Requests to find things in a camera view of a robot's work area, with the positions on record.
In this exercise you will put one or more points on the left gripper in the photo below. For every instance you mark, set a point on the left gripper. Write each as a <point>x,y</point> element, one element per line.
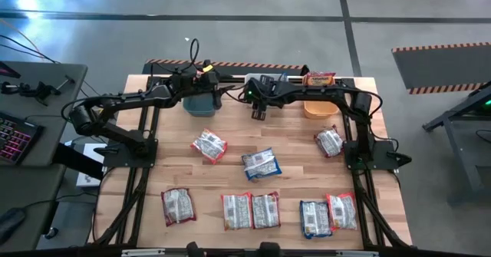
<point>205,84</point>

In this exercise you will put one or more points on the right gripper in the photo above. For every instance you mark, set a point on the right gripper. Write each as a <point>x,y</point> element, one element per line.
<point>266,90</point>

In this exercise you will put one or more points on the orange Maruchan noodle pack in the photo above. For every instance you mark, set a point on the orange Maruchan noodle pack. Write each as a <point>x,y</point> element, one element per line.
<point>342,211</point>
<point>209,145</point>
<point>236,211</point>

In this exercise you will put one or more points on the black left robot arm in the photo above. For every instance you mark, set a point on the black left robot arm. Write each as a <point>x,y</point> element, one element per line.
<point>126,100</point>

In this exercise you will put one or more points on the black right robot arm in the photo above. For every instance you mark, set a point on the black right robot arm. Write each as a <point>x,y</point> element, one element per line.
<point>326,92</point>

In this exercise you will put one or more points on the white plastic bin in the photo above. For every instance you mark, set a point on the white plastic bin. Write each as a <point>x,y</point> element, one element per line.
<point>253,76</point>

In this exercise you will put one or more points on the blue-grey plastic bin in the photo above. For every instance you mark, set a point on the blue-grey plastic bin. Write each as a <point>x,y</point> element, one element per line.
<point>197,105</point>

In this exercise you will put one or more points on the black floor mat striped edge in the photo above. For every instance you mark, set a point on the black floor mat striped edge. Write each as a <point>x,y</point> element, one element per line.
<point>268,69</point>
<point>441,67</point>

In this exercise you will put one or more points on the orange plastic bin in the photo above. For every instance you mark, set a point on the orange plastic bin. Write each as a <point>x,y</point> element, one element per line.
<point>320,109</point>

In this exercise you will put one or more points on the white box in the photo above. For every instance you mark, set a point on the white box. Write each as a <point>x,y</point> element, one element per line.
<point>92,151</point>

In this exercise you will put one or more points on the grey desk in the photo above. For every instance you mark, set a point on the grey desk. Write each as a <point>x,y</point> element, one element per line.
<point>23,188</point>
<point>46,71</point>

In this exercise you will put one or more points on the black clamp tool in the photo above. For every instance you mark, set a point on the black clamp tool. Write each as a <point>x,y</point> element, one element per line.
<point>30,92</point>

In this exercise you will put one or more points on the black backlit keyboard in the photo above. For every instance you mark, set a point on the black backlit keyboard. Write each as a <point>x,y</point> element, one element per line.
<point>15,138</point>

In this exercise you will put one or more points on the dark device on desk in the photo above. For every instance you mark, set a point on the dark device on desk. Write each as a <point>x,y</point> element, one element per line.
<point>7,73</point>

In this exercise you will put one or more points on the black round floor object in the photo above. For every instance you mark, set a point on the black round floor object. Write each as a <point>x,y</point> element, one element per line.
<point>51,232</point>

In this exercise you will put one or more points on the black computer with green light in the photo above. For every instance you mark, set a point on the black computer with green light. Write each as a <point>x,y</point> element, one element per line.
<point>487,103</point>

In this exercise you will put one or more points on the black computer mouse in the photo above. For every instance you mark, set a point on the black computer mouse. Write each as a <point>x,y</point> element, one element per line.
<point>9,222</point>

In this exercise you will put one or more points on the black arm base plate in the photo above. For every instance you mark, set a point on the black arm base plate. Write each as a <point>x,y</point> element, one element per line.
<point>383,161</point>
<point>115,159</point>

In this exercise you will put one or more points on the black aluminium table frame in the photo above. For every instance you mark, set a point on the black aluminium table frame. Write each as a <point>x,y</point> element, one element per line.
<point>134,211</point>

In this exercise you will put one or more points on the silver bracket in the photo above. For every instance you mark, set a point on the silver bracket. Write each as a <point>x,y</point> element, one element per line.
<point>356,253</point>
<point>142,252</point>

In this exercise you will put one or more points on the black metal table frame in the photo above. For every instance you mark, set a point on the black metal table frame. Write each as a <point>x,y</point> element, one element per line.
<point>435,122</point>

